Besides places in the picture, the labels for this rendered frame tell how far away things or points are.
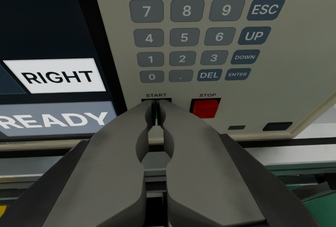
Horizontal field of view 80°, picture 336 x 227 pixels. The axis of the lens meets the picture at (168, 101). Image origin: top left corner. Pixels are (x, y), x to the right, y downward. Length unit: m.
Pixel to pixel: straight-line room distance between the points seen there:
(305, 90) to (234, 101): 0.05
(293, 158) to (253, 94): 0.10
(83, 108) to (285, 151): 0.20
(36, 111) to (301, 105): 0.21
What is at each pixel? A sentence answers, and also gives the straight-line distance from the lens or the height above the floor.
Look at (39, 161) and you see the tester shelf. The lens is 0.25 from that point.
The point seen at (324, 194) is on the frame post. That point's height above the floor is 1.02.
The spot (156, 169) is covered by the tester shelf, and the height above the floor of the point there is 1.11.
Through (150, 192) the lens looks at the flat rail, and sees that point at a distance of 0.28.
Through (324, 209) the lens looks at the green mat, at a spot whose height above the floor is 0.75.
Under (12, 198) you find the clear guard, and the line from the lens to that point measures 0.31.
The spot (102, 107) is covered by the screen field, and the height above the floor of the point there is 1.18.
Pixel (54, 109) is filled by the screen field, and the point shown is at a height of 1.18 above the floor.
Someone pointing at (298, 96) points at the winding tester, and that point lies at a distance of 0.19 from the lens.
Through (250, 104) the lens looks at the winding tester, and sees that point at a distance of 0.18.
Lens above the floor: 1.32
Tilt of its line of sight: 55 degrees down
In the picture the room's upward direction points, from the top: 1 degrees clockwise
